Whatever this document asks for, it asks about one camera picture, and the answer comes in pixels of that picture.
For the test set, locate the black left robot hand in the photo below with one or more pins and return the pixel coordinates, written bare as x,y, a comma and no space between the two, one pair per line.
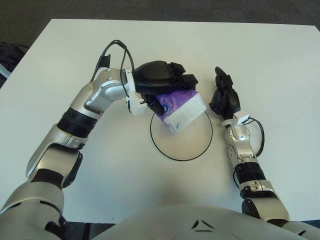
157,77

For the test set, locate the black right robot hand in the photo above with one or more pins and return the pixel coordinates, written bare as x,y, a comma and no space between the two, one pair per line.
228,100

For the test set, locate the purple tissue paper pack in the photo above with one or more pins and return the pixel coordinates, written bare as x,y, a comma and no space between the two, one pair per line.
185,110

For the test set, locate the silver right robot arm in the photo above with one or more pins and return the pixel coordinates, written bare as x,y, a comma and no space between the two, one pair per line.
241,135

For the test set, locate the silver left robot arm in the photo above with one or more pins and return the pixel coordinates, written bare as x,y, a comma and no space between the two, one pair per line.
100,92

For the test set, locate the white plate with black rim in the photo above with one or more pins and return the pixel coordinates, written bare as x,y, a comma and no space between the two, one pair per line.
185,147

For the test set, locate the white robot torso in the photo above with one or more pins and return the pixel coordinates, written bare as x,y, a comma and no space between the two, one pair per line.
200,225

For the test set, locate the black bag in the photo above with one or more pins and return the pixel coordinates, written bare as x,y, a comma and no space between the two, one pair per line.
8,55

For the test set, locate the black table leg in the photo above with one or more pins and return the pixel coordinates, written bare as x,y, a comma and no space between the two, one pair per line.
98,232

